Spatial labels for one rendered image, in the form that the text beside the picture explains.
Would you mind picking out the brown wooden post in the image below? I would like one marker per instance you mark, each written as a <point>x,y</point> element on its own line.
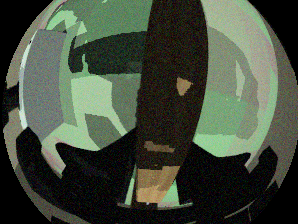
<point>139,204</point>

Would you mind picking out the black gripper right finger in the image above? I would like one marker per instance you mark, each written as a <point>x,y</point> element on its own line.
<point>201,168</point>

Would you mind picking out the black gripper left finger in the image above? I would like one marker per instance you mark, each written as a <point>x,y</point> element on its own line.
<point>113,164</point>

